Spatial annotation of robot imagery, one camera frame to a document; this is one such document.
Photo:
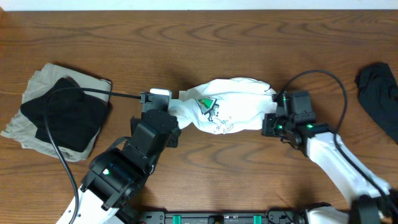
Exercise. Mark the folded black garment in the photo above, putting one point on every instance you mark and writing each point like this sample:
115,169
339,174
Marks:
74,117

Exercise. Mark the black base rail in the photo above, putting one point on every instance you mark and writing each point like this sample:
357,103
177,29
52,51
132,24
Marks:
271,216

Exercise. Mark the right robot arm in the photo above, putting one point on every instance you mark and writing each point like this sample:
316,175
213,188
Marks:
370,197

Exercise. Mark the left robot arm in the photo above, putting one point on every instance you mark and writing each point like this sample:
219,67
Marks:
120,173

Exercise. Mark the folded beige garment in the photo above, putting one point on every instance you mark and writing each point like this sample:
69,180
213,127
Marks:
23,131

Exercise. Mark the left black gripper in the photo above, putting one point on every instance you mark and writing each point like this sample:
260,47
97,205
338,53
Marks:
173,123

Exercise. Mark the white t-shirt with logo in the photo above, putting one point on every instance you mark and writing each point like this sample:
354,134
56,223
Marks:
224,106

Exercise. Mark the crumpled black garment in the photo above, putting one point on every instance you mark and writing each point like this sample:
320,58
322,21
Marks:
377,94

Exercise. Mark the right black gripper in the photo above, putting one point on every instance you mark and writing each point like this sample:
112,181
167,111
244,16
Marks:
268,125

